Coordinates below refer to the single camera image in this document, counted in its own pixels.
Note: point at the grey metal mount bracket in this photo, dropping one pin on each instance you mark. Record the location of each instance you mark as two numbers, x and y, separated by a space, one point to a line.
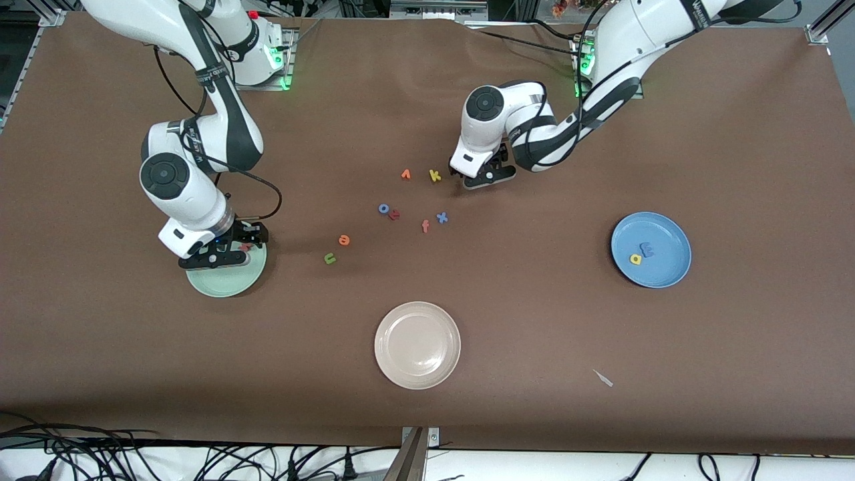
414 461

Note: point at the aluminium corner profile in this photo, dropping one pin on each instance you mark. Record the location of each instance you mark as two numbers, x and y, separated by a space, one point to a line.
818 32

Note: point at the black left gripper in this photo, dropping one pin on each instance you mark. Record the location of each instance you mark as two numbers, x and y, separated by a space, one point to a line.
499 155

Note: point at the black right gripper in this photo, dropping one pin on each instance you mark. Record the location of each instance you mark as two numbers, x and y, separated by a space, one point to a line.
242 232

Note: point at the small grey tape scrap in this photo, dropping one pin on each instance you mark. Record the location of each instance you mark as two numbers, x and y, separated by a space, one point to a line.
604 379

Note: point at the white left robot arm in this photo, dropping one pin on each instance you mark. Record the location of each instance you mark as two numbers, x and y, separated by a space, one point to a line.
471 150

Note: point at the blue plate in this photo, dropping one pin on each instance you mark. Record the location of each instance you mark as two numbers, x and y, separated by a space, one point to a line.
668 267

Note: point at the aluminium table edge rail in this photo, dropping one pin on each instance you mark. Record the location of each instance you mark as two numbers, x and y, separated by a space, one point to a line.
53 18

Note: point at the beige plate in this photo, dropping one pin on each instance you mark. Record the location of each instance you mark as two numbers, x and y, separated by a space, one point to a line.
417 345

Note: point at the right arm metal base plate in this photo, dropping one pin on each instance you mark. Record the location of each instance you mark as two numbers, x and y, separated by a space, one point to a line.
254 87

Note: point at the blue foam letter E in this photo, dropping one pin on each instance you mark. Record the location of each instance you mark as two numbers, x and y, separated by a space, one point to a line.
647 250

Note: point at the green plate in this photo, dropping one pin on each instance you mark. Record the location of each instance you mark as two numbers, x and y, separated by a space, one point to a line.
227 282

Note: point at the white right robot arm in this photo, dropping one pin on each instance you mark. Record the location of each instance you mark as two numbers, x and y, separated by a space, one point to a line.
194 200

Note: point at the orange red background object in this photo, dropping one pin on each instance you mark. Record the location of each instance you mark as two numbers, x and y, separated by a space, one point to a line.
559 7

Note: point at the brown table cover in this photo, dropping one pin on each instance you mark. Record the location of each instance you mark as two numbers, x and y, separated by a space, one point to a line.
133 367

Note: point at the aluminium frame beam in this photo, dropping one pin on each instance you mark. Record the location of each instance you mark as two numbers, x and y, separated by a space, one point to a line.
434 8

